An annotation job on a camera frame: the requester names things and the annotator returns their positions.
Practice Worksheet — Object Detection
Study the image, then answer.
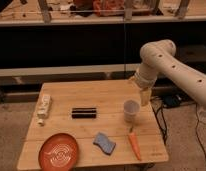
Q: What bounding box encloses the red cloth clutter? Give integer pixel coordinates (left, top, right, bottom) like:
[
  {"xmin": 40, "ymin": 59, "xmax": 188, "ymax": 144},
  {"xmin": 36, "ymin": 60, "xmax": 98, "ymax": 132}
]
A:
[{"xmin": 93, "ymin": 0, "xmax": 124, "ymax": 16}]

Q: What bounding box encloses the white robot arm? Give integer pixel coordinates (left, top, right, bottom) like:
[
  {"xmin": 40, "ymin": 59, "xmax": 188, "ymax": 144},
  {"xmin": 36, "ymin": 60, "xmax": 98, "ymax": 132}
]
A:
[{"xmin": 130, "ymin": 39, "xmax": 206, "ymax": 110}]

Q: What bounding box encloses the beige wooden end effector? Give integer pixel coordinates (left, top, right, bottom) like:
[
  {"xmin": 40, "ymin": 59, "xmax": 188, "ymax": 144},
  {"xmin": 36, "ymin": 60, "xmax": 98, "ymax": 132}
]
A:
[{"xmin": 128, "ymin": 76, "xmax": 153, "ymax": 107}]

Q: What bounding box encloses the white tube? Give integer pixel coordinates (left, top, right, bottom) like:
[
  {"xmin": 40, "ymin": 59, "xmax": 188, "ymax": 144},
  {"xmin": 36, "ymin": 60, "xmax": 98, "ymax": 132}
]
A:
[{"xmin": 37, "ymin": 94, "xmax": 52, "ymax": 126}]

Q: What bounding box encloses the translucent plastic cup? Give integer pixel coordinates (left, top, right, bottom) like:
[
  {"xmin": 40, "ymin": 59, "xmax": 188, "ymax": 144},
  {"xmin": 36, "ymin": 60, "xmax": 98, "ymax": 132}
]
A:
[{"xmin": 123, "ymin": 100, "xmax": 140, "ymax": 123}]

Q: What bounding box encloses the orange toy carrot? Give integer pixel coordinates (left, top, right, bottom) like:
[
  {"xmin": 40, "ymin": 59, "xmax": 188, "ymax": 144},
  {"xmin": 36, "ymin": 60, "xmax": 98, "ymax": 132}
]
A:
[{"xmin": 128, "ymin": 128, "xmax": 141, "ymax": 160}]

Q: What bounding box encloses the orange plate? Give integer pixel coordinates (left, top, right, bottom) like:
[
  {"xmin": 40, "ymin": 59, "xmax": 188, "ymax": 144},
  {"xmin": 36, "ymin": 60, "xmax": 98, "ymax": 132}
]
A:
[{"xmin": 38, "ymin": 133, "xmax": 79, "ymax": 171}]

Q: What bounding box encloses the blue sponge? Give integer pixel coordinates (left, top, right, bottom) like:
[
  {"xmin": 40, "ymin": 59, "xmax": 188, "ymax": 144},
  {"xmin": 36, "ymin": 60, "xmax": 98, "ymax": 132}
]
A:
[{"xmin": 93, "ymin": 132, "xmax": 116, "ymax": 155}]

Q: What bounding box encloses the black cable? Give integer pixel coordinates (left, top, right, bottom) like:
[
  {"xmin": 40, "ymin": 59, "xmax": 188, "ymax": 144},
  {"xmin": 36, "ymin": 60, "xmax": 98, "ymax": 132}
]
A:
[{"xmin": 152, "ymin": 96, "xmax": 170, "ymax": 144}]

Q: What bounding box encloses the metal shelf rail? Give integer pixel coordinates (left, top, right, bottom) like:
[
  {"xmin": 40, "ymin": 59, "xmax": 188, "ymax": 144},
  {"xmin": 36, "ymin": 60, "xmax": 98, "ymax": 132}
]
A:
[{"xmin": 0, "ymin": 63, "xmax": 139, "ymax": 77}]

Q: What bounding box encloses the black whiteboard eraser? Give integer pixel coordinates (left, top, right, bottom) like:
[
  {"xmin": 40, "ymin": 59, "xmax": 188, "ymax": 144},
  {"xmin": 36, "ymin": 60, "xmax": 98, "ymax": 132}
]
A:
[{"xmin": 71, "ymin": 108, "xmax": 97, "ymax": 119}]

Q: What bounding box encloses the black box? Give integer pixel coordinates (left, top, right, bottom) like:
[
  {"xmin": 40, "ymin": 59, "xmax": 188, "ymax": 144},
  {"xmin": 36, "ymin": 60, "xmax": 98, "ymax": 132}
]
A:
[{"xmin": 176, "ymin": 45, "xmax": 206, "ymax": 63}]

